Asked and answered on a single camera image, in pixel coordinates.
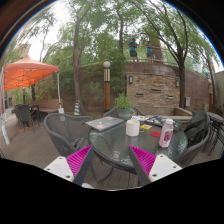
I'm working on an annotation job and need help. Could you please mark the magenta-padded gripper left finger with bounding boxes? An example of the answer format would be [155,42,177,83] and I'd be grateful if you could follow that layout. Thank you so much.
[43,144,96,187]

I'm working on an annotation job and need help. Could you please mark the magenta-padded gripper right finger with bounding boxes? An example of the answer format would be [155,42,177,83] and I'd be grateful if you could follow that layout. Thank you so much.
[127,144,184,187]

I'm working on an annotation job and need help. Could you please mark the pink juice bottle white cap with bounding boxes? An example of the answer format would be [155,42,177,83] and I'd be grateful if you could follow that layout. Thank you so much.
[158,118,175,149]

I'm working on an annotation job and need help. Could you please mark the flat round red coaster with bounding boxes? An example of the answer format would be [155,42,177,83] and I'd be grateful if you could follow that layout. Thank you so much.
[149,131,162,139]

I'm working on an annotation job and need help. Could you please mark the grey wicker chair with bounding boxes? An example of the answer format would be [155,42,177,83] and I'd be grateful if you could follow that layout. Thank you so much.
[173,124,213,168]
[102,106,146,119]
[43,113,94,158]

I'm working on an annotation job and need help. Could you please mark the black laptop with stickers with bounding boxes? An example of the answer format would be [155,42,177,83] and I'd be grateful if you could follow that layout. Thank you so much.
[145,115,183,132]

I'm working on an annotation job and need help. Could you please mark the white ceramic cup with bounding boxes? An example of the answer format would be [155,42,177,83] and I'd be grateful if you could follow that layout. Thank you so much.
[125,118,141,137]

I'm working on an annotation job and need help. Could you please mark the black jacket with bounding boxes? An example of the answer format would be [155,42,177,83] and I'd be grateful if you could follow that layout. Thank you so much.
[183,109,211,148]

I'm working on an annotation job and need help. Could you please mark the white sticker sheet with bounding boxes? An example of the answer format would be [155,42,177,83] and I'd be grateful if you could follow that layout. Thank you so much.
[130,115,150,122]

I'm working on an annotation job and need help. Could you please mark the yellow blue striped cone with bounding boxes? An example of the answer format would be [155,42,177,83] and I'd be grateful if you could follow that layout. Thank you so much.
[73,99,82,117]

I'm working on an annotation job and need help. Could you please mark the grey laptop with stickers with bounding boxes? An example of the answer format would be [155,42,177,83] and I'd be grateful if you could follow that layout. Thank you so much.
[84,115,125,132]

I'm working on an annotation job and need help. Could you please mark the group of dark chairs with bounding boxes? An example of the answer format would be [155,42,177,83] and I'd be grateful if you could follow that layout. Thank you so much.
[12,104,41,129]

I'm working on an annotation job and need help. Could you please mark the wooden bench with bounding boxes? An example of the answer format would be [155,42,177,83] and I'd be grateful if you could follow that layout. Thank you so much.
[29,98,63,115]

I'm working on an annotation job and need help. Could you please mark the green plant in blue pot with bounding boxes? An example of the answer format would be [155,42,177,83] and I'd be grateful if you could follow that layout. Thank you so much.
[113,93,136,121]

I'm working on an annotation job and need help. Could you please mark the orange canopy tent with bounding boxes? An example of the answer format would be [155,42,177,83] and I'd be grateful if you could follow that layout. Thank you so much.
[3,54,64,114]

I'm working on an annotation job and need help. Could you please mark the person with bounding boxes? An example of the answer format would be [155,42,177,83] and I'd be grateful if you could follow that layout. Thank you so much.
[144,39,154,61]
[128,37,139,63]

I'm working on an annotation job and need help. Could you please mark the lamp post with globe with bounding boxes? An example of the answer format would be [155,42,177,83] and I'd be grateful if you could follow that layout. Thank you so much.
[102,60,112,113]

